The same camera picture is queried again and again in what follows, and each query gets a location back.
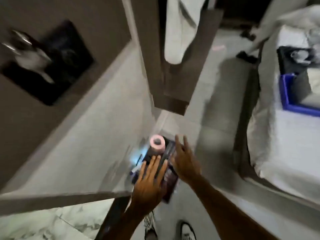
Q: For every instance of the blue plastic bin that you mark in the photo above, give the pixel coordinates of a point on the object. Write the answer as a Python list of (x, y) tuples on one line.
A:
[(291, 97)]

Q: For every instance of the black tray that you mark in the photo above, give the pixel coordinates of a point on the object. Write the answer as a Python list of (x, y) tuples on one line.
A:
[(287, 61)]

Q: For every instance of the brown wooden bed frame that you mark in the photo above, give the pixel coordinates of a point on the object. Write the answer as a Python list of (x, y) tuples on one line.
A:
[(246, 127)]

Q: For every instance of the person's right hand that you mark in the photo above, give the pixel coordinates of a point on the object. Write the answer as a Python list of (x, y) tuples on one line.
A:
[(186, 163)]

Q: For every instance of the bed with white sheet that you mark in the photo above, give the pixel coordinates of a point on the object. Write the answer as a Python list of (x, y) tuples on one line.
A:
[(282, 137)]

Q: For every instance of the black wall panel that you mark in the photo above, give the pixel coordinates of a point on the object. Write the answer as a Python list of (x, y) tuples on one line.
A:
[(53, 67)]

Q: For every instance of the person's left shoe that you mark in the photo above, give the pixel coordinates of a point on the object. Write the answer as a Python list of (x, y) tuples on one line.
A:
[(150, 223)]

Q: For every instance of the dark purple packet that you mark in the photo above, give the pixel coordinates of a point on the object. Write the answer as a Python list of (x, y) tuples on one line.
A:
[(170, 183)]

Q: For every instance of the dark tray of toiletries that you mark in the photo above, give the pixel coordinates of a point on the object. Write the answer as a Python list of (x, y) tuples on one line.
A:
[(167, 153)]

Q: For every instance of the person's left fingers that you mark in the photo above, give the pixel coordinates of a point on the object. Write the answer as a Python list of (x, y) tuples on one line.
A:
[(153, 169)]

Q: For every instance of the person's right forearm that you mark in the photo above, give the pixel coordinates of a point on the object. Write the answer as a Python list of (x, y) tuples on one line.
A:
[(225, 209)]

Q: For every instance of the white hanging bathrobe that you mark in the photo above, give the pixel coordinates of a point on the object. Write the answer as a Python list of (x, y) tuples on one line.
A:
[(180, 27)]

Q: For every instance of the brown wooden ledge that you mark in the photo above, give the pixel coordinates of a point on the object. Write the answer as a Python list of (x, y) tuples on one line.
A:
[(62, 198)]

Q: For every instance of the person's left hand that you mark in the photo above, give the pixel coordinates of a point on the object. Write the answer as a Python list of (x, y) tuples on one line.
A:
[(146, 192)]

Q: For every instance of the white crumpled duvet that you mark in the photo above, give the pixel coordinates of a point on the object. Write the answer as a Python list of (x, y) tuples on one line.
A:
[(303, 24)]

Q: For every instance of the black slipper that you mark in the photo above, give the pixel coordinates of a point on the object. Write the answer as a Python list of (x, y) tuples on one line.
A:
[(248, 34), (246, 56)]

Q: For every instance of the person's left forearm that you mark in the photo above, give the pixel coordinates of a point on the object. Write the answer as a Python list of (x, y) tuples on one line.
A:
[(120, 226)]

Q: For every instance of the brown wooden wardrobe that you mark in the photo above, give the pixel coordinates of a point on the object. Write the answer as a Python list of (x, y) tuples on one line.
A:
[(172, 72)]

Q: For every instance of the pink toilet paper roll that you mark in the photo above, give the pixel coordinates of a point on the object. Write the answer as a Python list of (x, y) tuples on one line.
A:
[(157, 143)]

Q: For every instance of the person's right fingers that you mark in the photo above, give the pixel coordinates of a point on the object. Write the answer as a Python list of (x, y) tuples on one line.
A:
[(182, 151)]

